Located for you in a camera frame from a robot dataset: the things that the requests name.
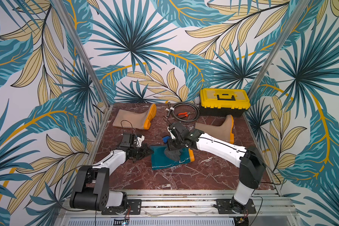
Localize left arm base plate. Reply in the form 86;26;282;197
101;199;142;216

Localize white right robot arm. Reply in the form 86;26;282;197
164;122;266;206

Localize left aluminium corner post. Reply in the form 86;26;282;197
52;0;110;109

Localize beige rubber boot left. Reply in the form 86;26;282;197
113;104;157;130

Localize aluminium mounting rail frame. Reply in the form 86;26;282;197
53;189;303;226

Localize red handled pliers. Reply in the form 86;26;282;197
177;112;192;119

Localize right aluminium corner post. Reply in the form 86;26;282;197
248;1;310;98

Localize teal rubber boot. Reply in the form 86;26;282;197
150;146;195;170

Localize coiled black cable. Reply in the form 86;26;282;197
165;101;200;123

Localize beige rubber boot right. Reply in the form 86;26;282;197
195;115;234;144

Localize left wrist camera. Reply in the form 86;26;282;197
119;133;145;147

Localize yellow and black toolbox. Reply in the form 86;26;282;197
199;88;250;117

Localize beige rubber boot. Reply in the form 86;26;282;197
113;104;157;130
195;115;234;144

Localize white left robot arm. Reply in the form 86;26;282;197
69;144;153;211

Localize aluminium corner post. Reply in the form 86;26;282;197
248;1;310;98
52;0;110;109

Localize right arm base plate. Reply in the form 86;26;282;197
213;198;257;215

